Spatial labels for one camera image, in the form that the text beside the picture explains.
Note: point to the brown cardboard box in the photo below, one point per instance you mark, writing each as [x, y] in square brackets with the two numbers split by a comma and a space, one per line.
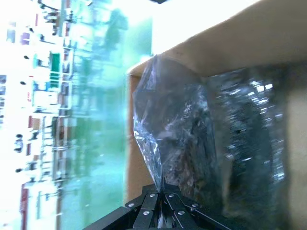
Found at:
[239, 36]

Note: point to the grey antistatic bag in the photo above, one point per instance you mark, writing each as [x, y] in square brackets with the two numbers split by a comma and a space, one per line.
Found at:
[172, 119]

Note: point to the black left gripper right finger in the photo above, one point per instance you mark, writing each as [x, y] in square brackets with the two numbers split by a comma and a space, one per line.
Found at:
[177, 210]

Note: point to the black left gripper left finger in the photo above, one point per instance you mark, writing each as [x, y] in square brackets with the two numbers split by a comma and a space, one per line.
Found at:
[148, 206]

